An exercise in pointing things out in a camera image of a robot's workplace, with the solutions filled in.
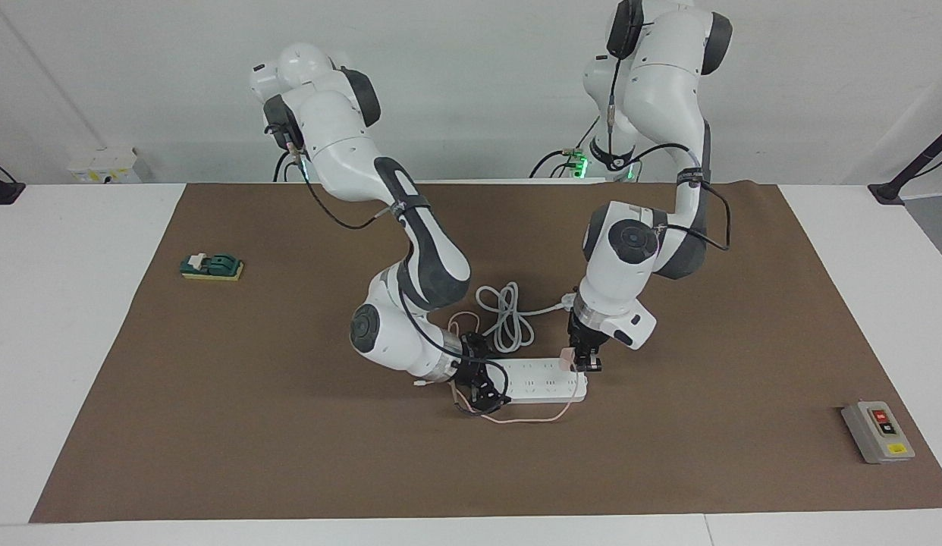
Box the white power strip cord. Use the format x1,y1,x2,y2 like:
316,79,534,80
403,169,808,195
476,282,579,356

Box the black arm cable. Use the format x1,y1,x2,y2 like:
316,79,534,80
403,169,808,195
266,125,510,414
606,19,732,251

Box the brown table mat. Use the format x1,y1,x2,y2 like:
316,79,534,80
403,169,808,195
30,180,942,524

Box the white power strip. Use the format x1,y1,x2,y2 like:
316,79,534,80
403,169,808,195
486,358,588,404

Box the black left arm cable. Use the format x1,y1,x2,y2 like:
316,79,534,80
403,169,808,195
606,19,732,251

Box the black base cable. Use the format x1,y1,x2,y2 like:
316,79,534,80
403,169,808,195
529,114,602,180
274,148,309,183

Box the green knife switch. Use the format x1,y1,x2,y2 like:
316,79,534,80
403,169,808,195
180,253,245,282

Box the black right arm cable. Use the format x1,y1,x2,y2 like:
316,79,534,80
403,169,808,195
266,125,510,414

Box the black clamp mount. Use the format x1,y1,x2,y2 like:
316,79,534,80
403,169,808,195
0,157,26,206

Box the pink charging cable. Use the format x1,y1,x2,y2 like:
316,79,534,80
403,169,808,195
414,311,582,424

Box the white box yellow labels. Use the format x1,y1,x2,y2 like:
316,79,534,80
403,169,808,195
69,148,142,184

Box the grey push button box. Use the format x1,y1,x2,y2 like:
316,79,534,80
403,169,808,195
841,401,916,465

